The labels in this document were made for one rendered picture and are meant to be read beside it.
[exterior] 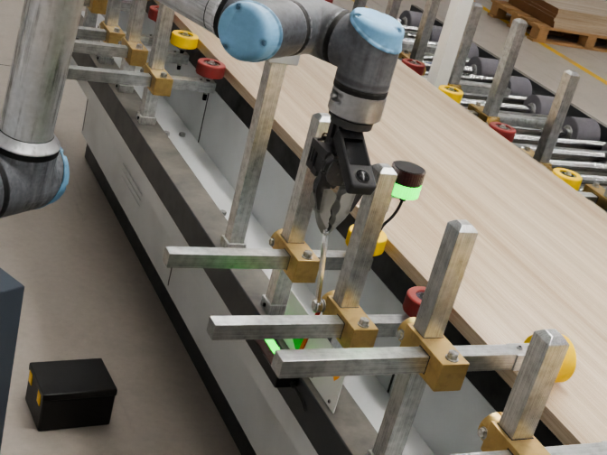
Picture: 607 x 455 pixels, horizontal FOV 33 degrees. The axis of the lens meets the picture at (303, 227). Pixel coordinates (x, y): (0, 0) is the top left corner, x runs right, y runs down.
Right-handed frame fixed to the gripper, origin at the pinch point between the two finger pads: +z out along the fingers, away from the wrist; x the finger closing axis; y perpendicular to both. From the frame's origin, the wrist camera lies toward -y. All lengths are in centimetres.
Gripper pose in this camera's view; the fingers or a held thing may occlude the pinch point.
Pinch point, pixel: (328, 228)
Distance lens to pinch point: 176.6
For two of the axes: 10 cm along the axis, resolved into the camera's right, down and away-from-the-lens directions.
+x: -8.9, -0.3, -4.5
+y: -3.9, -4.8, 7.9
